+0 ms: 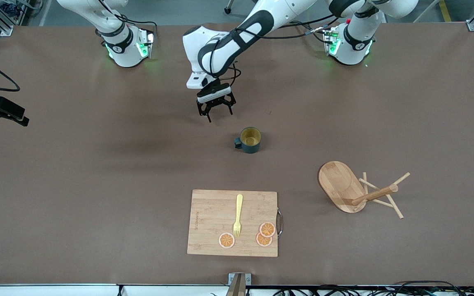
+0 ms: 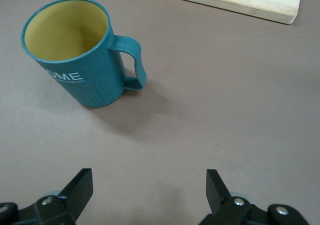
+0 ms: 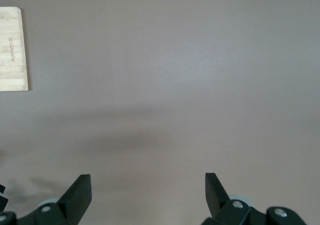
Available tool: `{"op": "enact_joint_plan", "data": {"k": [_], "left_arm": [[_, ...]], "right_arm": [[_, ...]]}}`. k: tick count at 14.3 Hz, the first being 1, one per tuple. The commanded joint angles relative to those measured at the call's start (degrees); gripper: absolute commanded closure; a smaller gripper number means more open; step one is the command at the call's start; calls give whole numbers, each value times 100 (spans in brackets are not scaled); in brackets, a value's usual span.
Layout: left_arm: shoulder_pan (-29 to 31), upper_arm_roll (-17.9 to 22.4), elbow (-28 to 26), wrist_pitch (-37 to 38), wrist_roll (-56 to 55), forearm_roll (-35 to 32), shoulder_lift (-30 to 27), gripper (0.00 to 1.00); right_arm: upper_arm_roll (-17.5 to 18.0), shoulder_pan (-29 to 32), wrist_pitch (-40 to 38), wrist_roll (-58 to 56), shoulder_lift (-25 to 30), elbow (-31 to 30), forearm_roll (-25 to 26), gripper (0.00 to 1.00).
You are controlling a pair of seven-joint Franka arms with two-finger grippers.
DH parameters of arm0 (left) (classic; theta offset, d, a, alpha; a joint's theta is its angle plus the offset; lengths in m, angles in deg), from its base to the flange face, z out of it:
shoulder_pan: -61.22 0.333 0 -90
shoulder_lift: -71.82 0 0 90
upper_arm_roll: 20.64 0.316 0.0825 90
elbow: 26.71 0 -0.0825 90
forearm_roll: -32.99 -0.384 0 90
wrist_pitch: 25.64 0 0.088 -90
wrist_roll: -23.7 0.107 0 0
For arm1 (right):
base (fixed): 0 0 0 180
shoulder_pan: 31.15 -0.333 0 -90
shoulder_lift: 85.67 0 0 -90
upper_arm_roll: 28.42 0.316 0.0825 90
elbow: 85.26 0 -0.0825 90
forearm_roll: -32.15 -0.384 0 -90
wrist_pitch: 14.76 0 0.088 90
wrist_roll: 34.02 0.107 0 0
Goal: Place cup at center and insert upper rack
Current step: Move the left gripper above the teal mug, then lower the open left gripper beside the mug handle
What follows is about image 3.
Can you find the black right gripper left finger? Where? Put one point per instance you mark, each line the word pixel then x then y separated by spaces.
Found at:
pixel 75 202

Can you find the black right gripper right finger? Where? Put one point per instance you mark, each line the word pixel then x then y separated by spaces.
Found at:
pixel 215 197

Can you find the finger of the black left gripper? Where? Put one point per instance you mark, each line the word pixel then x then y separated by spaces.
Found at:
pixel 3 202

